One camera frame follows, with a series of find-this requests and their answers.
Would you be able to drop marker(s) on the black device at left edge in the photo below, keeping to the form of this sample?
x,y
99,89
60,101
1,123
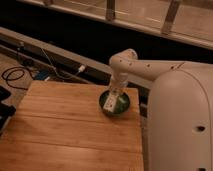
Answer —
x,y
6,111

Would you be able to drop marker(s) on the green ceramic bowl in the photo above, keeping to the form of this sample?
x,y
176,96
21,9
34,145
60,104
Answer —
x,y
122,105

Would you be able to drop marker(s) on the white plastic bottle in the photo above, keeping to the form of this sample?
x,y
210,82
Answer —
x,y
111,97

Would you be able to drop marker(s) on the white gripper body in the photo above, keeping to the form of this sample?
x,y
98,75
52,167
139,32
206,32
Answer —
x,y
118,82

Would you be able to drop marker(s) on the blue box on floor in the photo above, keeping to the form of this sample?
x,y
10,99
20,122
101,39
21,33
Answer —
x,y
42,75

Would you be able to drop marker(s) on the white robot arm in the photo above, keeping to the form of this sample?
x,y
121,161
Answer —
x,y
180,110

